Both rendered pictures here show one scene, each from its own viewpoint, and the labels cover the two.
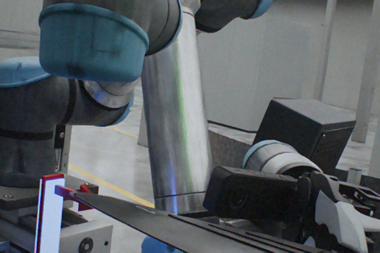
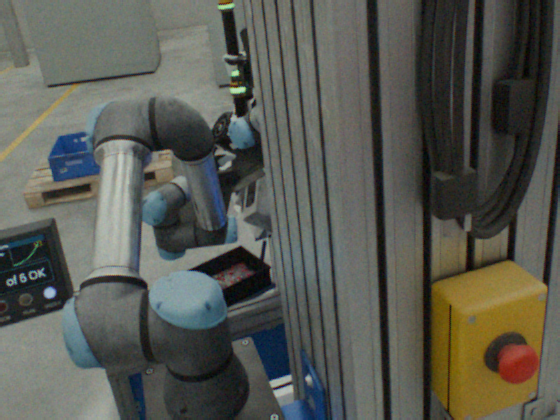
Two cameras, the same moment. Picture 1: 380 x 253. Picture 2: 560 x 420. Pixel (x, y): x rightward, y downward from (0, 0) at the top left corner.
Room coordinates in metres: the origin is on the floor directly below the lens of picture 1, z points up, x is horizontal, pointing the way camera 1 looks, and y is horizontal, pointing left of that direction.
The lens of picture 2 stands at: (1.41, 0.90, 1.77)
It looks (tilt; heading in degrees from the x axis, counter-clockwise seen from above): 22 degrees down; 223
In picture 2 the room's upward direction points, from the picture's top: 7 degrees counter-clockwise
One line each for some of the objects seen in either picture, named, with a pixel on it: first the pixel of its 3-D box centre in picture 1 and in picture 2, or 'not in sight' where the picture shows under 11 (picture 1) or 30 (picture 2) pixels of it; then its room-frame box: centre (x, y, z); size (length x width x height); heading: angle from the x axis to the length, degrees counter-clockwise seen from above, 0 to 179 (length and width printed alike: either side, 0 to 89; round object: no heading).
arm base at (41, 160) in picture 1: (21, 151); (203, 371); (0.98, 0.31, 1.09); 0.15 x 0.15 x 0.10
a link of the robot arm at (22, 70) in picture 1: (30, 91); (187, 318); (0.98, 0.30, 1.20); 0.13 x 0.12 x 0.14; 131
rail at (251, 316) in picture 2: not in sight; (268, 310); (0.55, 0.07, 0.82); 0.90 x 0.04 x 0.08; 149
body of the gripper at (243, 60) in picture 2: not in sight; (254, 70); (0.32, -0.07, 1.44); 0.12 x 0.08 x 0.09; 69
